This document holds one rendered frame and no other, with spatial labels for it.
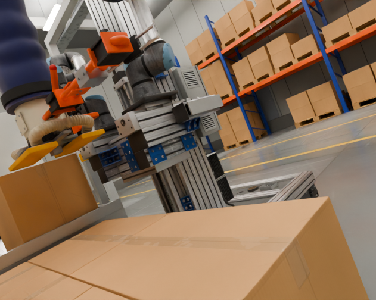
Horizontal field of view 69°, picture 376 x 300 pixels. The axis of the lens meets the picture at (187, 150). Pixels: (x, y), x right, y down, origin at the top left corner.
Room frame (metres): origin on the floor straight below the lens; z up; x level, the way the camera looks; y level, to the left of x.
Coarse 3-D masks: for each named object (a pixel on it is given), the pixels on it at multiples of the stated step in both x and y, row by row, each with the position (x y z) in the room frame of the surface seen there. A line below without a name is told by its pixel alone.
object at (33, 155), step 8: (48, 144) 0.95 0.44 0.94; (56, 144) 0.97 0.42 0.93; (24, 152) 0.94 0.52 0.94; (32, 152) 0.91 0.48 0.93; (40, 152) 0.96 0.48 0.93; (48, 152) 1.04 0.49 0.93; (16, 160) 1.03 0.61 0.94; (24, 160) 1.00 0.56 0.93; (32, 160) 1.07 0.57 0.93; (8, 168) 1.14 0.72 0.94; (16, 168) 1.12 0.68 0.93
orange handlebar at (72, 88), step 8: (112, 40) 0.65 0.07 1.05; (120, 40) 0.65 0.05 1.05; (128, 40) 0.67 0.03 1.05; (88, 64) 0.73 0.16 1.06; (64, 88) 0.86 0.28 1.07; (72, 88) 0.83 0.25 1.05; (88, 88) 0.87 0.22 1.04; (64, 96) 0.88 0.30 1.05; (48, 112) 1.00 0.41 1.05; (96, 112) 1.33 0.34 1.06; (80, 128) 1.47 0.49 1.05
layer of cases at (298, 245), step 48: (96, 240) 1.06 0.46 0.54; (144, 240) 0.81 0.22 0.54; (192, 240) 0.65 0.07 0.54; (240, 240) 0.55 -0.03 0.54; (288, 240) 0.47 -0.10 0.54; (336, 240) 0.56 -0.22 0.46; (0, 288) 0.93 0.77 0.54; (48, 288) 0.73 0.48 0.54; (96, 288) 0.60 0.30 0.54; (144, 288) 0.51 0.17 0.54; (192, 288) 0.44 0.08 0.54; (240, 288) 0.39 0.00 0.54; (288, 288) 0.43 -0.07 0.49; (336, 288) 0.52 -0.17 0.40
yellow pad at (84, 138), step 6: (78, 132) 1.13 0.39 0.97; (90, 132) 1.07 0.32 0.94; (96, 132) 1.08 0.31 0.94; (102, 132) 1.10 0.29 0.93; (78, 138) 1.06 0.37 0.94; (84, 138) 1.04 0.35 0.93; (90, 138) 1.10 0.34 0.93; (96, 138) 1.16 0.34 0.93; (72, 144) 1.11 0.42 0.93; (78, 144) 1.13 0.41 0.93; (84, 144) 1.20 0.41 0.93; (66, 150) 1.17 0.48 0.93; (72, 150) 1.24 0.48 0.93; (54, 156) 1.28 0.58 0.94; (60, 156) 1.28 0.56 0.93
